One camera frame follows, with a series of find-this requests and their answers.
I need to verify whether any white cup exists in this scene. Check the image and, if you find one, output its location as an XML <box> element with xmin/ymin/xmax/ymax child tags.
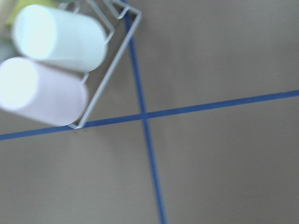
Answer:
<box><xmin>11</xmin><ymin>5</ymin><xmax>108</xmax><ymax>72</ymax></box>

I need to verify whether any white wire cup rack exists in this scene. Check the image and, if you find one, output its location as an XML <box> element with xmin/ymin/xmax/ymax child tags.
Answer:
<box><xmin>58</xmin><ymin>0</ymin><xmax>142</xmax><ymax>130</ymax></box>

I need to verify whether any pink cup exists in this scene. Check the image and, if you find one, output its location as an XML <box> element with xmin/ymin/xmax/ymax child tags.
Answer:
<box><xmin>0</xmin><ymin>57</ymin><xmax>89</xmax><ymax>126</ymax></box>

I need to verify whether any yellow cup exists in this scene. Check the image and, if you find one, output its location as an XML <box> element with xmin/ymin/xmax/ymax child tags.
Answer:
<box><xmin>6</xmin><ymin>0</ymin><xmax>59</xmax><ymax>26</ymax></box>

